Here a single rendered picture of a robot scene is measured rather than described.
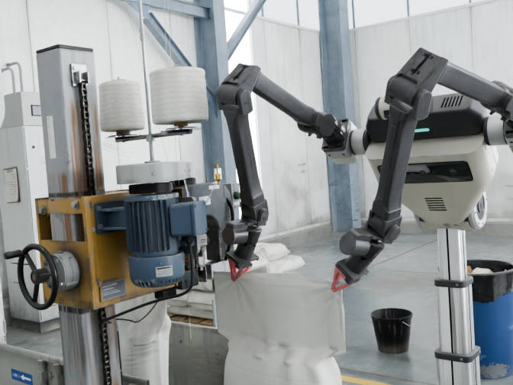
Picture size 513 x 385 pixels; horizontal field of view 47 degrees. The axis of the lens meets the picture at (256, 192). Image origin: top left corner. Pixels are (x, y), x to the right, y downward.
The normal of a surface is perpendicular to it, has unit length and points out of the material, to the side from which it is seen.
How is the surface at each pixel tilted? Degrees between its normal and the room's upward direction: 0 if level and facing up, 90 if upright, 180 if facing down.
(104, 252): 90
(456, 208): 130
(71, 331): 90
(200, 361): 90
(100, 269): 90
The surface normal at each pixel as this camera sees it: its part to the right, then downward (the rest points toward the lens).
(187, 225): -0.23, 0.07
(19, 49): 0.79, -0.03
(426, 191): -0.42, 0.70
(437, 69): 0.51, 0.49
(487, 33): -0.61, 0.08
